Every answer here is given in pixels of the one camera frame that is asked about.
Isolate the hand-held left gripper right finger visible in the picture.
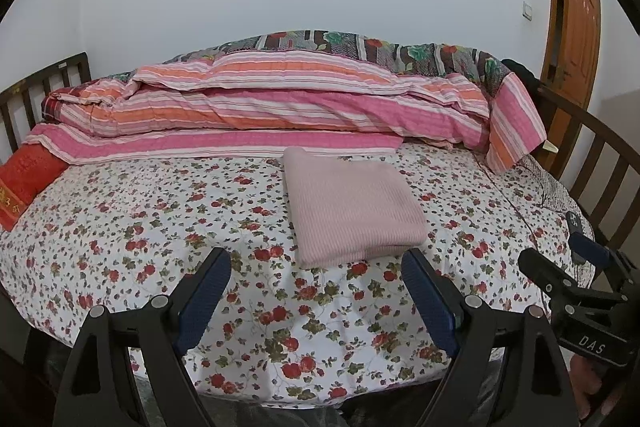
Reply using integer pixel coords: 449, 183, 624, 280
401, 248, 581, 427

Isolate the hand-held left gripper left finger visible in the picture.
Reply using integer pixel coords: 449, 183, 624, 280
59, 247, 232, 427

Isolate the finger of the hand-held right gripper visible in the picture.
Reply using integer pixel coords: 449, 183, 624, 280
517, 248, 569, 296
571, 231, 614, 271

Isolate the pink ribbed sweater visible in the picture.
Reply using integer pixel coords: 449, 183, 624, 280
282, 147, 428, 269

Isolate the person's right hand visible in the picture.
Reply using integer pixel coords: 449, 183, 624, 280
570, 352, 627, 422

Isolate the grey patterned bed cloth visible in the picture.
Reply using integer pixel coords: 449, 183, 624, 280
520, 154, 597, 285

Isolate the floral bed sheet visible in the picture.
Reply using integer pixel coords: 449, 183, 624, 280
0, 142, 596, 410

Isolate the black cloth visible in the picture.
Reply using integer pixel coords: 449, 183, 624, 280
500, 59, 543, 108

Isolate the red pillow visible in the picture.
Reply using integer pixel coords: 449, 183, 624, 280
0, 144, 68, 232

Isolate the pink striped quilt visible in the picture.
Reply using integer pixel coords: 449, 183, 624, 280
22, 49, 548, 175

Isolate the orange wooden door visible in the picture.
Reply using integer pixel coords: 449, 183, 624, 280
540, 0, 602, 188

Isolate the dark wooden headboard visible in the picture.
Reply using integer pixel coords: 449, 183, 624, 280
0, 52, 93, 158

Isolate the dark floral patterned quilt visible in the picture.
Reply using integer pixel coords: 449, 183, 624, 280
165, 29, 513, 98

